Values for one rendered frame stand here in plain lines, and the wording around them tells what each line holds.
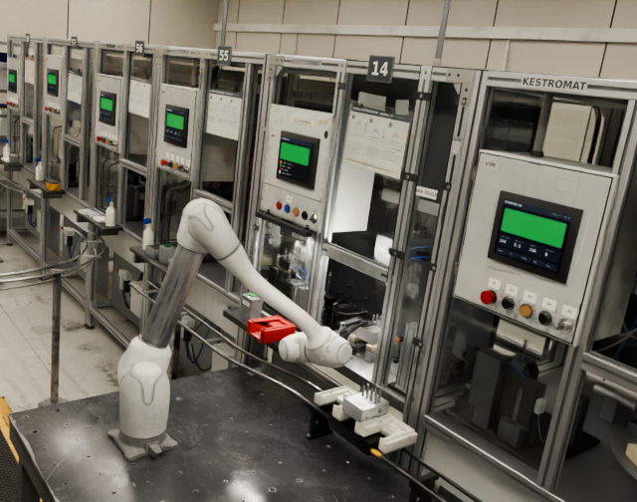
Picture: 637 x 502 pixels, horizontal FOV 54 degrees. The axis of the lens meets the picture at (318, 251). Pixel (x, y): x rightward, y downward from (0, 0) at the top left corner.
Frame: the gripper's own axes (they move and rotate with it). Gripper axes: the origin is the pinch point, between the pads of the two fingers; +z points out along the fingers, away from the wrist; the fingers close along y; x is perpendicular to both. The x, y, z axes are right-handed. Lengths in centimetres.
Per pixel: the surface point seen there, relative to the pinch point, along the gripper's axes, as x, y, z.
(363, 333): 0.2, 0.5, -1.6
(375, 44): 388, 147, 344
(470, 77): -39, 100, -14
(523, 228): -69, 61, -17
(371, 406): -35.1, -7.5, -28.9
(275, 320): 34.7, -4.6, -19.8
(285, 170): 44, 57, -17
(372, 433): -39, -15, -30
